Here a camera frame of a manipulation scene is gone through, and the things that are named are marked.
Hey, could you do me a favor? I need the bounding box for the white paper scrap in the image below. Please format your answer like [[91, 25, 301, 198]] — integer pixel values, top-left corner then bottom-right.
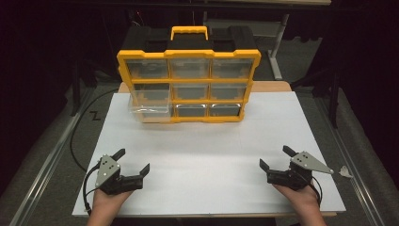
[[338, 165, 354, 179]]

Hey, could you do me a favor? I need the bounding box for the black metal stand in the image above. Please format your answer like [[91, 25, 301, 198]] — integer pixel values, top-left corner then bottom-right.
[[69, 57, 83, 118], [327, 70, 343, 129]]

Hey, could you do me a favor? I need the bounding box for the yellow and black parts organizer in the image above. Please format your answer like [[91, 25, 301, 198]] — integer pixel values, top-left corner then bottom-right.
[[116, 25, 263, 124]]

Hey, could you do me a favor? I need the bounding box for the long black floor cable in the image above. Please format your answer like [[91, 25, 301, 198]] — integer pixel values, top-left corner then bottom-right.
[[69, 88, 120, 173]]

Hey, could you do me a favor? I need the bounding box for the wooden table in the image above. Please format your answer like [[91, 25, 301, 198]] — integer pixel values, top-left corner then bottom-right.
[[72, 80, 338, 219]]

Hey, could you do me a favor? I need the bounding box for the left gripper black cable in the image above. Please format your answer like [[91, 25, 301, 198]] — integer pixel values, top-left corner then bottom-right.
[[81, 163, 102, 218]]

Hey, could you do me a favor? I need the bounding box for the person's left hand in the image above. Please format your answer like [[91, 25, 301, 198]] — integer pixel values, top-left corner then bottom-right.
[[91, 188, 135, 218]]

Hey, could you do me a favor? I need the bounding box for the white board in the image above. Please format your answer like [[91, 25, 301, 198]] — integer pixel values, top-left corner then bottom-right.
[[72, 90, 347, 218]]

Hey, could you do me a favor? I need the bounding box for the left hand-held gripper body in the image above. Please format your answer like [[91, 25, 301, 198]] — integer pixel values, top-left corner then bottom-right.
[[94, 153, 145, 196]]

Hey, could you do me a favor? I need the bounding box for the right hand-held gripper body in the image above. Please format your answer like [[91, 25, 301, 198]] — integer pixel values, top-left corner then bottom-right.
[[266, 151, 335, 191]]

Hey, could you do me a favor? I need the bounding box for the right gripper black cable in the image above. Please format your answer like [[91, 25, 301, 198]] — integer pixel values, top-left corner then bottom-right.
[[309, 175, 324, 208]]

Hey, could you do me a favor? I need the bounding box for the person's right hand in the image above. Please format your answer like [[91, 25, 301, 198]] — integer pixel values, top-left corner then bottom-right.
[[272, 181, 322, 218]]

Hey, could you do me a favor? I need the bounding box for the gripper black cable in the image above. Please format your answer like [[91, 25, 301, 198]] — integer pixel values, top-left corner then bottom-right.
[[309, 175, 324, 208], [81, 163, 102, 218]]

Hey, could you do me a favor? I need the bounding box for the white metal stand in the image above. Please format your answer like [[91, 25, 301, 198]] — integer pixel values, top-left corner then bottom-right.
[[267, 13, 290, 81]]

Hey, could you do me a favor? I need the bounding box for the metal floor rail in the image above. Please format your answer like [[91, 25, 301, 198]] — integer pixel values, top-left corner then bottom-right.
[[8, 89, 92, 226], [312, 93, 383, 226]]

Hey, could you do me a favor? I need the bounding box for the clear plastic drawer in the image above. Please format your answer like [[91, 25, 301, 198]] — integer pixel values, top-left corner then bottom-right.
[[128, 83, 173, 119]]

